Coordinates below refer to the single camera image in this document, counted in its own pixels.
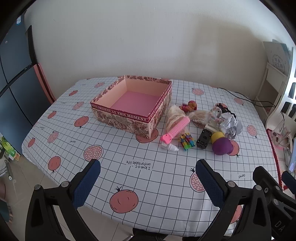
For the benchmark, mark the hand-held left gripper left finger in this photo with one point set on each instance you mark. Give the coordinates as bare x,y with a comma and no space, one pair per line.
85,185

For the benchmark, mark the paper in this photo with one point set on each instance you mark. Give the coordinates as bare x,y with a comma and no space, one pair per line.
229,127

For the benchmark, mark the white plastic frame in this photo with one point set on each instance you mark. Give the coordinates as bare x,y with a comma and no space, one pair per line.
209,127

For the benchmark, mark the floral gift box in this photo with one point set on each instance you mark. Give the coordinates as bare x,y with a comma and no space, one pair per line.
120,120

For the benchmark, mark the desktop with grid tablecloth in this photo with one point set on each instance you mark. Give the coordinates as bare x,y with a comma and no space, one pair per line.
115,150

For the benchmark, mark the pastel pipe cleaner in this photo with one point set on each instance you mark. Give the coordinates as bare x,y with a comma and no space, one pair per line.
211,113

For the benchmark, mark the purple ball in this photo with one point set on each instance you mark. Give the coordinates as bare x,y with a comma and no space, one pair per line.
222,146

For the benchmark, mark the white chair back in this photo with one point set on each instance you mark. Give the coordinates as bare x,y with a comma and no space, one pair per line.
289,92

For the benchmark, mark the dark refrigerator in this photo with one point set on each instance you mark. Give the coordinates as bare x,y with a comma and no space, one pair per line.
13,69

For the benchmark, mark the pink board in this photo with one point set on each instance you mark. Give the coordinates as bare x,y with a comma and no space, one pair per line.
42,78

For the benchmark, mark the pink chair cushion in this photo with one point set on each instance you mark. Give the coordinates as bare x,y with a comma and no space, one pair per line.
276,153

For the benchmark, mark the black toy car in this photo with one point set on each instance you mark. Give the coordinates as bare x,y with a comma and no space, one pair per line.
204,138

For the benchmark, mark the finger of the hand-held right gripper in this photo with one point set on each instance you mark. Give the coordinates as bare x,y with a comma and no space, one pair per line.
289,179
262,177

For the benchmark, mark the pink hair roller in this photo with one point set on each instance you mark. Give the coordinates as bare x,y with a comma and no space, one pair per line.
175,129

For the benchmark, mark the colourful plastic clips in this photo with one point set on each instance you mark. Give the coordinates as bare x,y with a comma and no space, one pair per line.
186,141

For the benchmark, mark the white rack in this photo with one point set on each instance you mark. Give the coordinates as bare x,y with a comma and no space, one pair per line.
272,76

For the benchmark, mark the small white bottle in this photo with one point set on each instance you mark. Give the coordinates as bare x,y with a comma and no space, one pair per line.
170,147

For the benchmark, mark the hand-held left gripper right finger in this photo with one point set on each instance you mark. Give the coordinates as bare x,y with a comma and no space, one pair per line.
210,183

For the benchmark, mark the black toy spider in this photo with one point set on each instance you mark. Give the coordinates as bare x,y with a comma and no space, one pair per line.
223,106

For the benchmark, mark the green packet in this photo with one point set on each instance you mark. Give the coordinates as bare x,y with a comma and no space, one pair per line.
7,148

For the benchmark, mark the yellow ball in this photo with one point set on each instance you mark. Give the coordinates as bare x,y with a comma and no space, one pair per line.
217,136

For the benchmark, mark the toy dog figure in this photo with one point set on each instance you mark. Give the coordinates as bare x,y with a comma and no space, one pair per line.
189,106

